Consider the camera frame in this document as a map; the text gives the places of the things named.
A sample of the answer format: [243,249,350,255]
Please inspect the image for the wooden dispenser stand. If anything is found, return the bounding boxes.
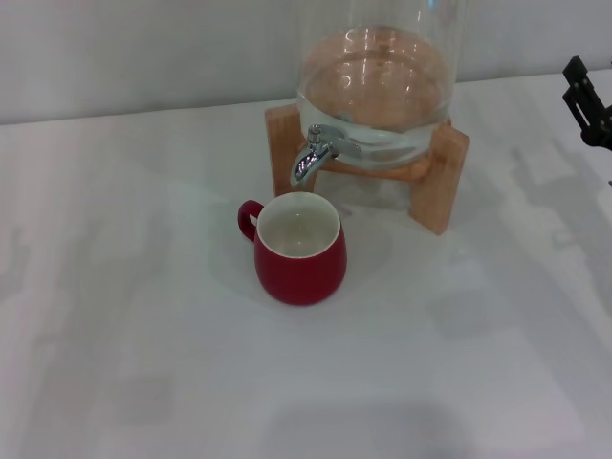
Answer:
[264,105,470,237]

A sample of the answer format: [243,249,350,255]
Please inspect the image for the clear glass drink dispenser jar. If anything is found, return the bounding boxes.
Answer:
[293,0,463,172]

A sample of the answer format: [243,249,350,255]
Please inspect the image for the chrome faucet tap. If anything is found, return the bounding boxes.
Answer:
[291,123,363,189]

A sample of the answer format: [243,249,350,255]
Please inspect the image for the red ceramic cup white inside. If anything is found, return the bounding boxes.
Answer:
[236,191,348,309]

